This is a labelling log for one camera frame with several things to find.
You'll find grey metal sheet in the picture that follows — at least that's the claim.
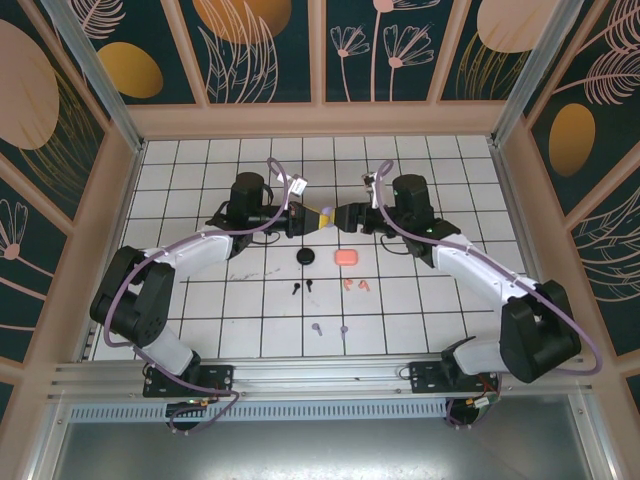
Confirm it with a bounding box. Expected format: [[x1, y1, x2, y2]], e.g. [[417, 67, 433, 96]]
[[29, 419, 614, 480]]

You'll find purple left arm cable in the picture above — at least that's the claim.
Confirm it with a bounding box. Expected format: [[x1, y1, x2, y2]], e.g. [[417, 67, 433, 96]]
[[102, 157, 301, 364]]

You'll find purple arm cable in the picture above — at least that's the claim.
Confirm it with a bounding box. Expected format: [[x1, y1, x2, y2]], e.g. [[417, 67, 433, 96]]
[[102, 157, 301, 364], [369, 158, 602, 377]]

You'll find aluminium mounting rail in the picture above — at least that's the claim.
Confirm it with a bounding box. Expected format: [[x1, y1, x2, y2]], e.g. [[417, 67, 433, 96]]
[[47, 354, 594, 401]]

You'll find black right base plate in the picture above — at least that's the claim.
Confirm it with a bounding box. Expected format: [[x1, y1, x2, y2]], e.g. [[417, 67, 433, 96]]
[[408, 360, 454, 396]]

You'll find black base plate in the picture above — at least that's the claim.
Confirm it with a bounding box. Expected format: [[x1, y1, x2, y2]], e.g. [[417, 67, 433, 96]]
[[143, 364, 236, 400], [408, 360, 454, 396]]

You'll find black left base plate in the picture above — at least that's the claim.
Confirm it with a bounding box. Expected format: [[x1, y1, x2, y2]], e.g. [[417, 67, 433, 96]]
[[143, 364, 236, 400]]

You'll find aluminium frame post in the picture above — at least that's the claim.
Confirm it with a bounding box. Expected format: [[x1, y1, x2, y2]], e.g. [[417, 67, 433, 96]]
[[42, 0, 147, 154], [490, 0, 597, 147]]

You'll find slotted grey cable duct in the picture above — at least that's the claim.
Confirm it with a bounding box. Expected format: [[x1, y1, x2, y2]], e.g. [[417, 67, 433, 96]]
[[67, 403, 451, 422]]

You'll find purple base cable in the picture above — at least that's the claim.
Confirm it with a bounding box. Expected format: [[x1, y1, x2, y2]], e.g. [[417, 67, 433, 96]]
[[167, 392, 245, 436], [446, 398, 482, 431]]

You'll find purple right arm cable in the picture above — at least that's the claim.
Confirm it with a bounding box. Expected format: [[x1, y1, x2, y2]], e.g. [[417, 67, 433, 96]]
[[369, 158, 602, 377]]

